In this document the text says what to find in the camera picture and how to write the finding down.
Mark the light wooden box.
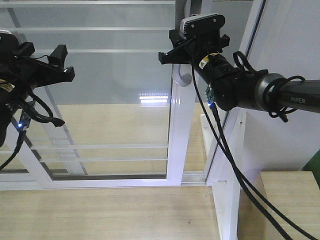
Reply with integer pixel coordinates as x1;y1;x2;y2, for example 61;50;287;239
249;171;320;240

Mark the green circuit board right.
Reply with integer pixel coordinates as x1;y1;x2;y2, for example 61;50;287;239
205;84;216;106

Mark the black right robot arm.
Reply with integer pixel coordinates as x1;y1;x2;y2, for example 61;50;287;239
158;30;320;118

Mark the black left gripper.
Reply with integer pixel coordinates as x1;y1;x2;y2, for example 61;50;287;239
0;36;75;145

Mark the silver curved door handle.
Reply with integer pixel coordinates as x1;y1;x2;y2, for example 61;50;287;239
172;0;192;87

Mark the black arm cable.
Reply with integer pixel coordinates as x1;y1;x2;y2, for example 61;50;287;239
0;92;66;172
191;49;320;240

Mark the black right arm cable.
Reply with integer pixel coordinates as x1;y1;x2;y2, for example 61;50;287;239
191;49;320;240

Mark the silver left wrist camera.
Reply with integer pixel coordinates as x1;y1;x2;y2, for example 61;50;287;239
0;29;20;42

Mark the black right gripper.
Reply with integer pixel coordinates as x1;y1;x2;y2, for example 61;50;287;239
158;29;240;85

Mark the white framed sliding glass door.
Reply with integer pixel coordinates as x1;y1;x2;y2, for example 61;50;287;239
0;0;205;188

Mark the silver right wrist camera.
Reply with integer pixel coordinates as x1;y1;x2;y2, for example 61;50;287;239
179;13;226;38

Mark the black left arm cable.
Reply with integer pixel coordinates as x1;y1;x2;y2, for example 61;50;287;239
0;92;66;172

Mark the white triangular support bracket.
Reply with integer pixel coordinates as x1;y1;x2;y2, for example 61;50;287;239
200;109;247;240

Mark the green sandbag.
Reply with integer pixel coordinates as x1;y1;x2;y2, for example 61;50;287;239
302;150;320;172

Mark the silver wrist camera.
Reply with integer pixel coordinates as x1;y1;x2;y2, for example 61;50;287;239
179;13;226;38
0;29;20;42

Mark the white door frame post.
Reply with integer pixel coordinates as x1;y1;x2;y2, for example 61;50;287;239
195;0;264;186

